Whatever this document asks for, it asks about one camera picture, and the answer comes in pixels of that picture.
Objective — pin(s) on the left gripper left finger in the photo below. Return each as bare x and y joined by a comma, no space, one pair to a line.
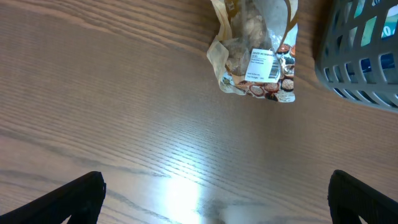
78,201

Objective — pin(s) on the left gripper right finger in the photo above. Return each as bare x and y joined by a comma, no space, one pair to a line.
351,201

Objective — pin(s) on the grey plastic basket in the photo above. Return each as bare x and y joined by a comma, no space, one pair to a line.
341,42

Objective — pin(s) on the blue Kleenex tissue pack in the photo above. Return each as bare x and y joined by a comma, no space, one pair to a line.
385,68

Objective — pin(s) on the mint green snack packet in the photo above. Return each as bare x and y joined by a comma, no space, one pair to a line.
389,27

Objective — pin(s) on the beige dried mushroom bag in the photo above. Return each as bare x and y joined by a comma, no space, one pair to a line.
254,51

